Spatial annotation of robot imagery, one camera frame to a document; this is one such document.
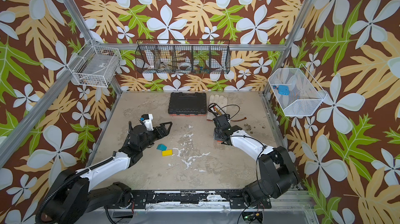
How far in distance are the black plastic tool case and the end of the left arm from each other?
0.27 metres

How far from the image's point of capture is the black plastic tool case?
3.43 feet

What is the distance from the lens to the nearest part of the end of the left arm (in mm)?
648
